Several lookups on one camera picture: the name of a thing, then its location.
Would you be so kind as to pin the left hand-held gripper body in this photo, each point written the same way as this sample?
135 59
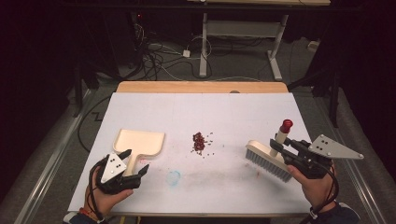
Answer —
113 168

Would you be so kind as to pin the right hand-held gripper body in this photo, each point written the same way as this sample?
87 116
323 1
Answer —
330 149

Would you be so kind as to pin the cream plastic dustpan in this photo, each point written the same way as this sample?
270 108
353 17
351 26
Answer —
141 142

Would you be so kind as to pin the pile of red and green beans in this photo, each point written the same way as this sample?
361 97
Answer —
198 143

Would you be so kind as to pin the person's left hand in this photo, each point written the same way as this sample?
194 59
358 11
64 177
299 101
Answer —
101 200

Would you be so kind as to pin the person's right hand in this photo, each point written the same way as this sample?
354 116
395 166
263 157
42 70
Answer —
317 191

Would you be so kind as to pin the black metal stand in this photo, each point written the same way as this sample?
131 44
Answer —
77 93
331 93

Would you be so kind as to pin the wooden table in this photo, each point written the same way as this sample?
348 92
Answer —
186 87

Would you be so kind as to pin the beige floor box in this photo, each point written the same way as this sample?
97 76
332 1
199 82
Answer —
313 46

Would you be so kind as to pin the white power adapter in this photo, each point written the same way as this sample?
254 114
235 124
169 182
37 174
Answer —
186 53

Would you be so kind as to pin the metal floor rail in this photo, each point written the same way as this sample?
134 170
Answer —
46 177
355 177

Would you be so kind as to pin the white metal desk frame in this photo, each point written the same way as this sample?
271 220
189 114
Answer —
239 28

